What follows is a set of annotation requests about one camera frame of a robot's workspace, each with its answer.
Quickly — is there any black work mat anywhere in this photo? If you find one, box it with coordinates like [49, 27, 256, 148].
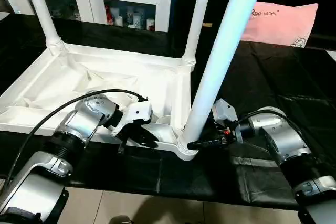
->
[0, 12, 336, 211]

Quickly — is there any dark robot foot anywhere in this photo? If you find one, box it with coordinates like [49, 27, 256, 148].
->
[110, 215, 137, 224]

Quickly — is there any pink pillow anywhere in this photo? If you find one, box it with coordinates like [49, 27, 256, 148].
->
[240, 2, 319, 48]

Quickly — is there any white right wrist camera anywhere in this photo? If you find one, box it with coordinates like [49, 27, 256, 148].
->
[211, 99, 236, 128]

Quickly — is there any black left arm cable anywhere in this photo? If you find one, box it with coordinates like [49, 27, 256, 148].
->
[0, 89, 149, 184]

